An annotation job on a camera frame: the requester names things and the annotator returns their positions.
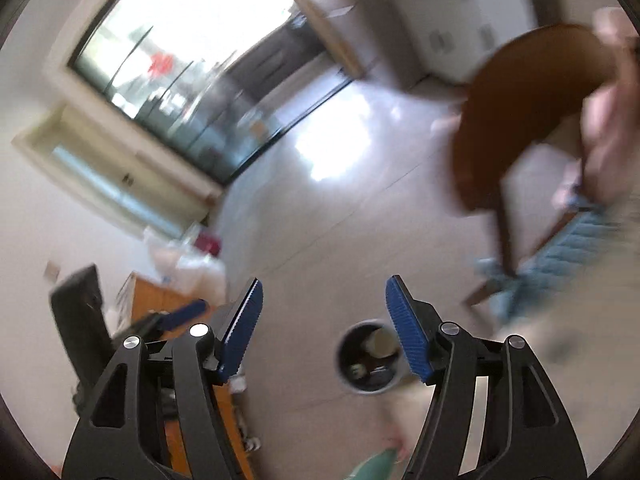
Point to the green cloth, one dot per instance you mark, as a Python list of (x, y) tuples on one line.
[(375, 466)]

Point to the black chair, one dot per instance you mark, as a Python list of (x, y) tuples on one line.
[(80, 320)]

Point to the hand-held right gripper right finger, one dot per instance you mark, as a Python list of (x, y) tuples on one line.
[(407, 332)]

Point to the large glass door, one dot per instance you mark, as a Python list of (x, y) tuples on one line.
[(175, 60)]

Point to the cream low cabinet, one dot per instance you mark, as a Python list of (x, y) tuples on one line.
[(110, 175)]

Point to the orange wooden cabinet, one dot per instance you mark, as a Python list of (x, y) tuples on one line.
[(145, 295)]

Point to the white cabinet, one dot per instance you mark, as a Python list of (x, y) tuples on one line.
[(460, 10)]

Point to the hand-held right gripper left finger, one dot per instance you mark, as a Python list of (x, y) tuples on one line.
[(240, 335)]

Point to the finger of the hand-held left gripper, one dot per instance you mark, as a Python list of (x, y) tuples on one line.
[(187, 312)]

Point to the dark brown wooden chair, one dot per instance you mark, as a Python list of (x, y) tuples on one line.
[(520, 110)]

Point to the blue checked cloth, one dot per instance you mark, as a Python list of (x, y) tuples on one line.
[(575, 245)]

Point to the white plastic bags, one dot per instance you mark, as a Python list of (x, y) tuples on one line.
[(192, 270)]

